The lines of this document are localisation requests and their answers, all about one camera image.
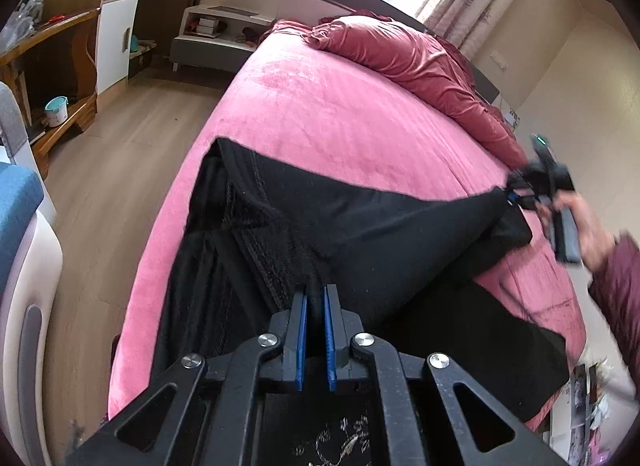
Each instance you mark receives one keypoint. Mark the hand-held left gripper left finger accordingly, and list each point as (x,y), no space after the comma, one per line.
(300,346)

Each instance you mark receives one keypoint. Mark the teal bowl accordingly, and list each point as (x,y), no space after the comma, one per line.
(134,44)

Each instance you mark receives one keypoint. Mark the red quilt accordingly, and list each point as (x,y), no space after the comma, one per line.
(415,60)

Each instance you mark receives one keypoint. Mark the black embroidered cloth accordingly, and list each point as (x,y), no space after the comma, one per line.
(325,436)

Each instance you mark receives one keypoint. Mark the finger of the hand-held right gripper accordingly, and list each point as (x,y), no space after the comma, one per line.
(522,185)

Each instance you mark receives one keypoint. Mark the blue and yellow sofa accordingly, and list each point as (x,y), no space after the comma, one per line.
(20,256)

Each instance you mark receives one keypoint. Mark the white nightstand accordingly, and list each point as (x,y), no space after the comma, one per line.
(215,40)

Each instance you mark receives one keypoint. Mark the person's right forearm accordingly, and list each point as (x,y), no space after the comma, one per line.
(620,296)

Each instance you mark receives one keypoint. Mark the teal cup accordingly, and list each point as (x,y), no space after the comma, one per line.
(56,111)

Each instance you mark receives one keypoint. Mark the wall socket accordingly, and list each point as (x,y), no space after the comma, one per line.
(500,61)

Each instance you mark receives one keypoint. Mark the clear plastic bags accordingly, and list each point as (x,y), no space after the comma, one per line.
(20,20)

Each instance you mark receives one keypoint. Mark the black pants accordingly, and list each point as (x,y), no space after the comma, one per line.
(390,246)

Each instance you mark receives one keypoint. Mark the wooden desk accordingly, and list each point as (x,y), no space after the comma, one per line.
(70,60)

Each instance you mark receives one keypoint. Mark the white cabinet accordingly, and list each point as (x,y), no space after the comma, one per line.
(117,20)

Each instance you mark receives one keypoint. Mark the printed plastic bag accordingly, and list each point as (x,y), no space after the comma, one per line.
(582,411)

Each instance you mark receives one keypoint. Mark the bed with pink blanket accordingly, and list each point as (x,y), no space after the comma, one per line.
(325,115)

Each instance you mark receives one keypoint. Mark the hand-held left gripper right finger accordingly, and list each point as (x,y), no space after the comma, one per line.
(330,346)

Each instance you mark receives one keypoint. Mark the person's right hand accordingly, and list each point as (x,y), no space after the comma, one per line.
(592,236)

